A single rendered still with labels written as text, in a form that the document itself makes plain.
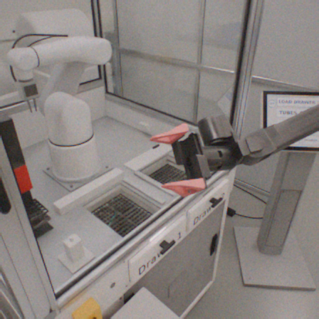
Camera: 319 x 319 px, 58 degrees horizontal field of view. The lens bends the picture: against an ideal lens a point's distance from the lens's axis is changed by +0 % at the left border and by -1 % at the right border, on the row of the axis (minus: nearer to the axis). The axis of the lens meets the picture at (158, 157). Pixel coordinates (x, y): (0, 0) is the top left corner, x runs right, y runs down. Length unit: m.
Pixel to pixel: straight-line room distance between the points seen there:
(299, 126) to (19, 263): 0.68
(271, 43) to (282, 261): 1.53
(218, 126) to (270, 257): 1.69
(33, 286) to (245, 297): 1.53
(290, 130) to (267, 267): 1.60
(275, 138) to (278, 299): 1.57
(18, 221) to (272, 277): 1.79
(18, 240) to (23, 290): 0.15
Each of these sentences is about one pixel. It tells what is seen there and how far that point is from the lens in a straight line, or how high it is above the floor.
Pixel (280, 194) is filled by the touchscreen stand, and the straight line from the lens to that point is 1.92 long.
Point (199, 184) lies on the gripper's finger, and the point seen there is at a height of 1.38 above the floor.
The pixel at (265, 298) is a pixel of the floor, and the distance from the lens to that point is 2.12.
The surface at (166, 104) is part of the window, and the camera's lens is 0.83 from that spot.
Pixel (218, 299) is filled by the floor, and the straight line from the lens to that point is 2.04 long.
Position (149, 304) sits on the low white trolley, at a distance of 1.11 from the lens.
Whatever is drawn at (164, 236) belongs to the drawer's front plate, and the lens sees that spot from 1.07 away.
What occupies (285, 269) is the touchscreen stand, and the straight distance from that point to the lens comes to 2.25.
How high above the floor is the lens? 1.72
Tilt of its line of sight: 33 degrees down
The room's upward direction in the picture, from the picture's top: straight up
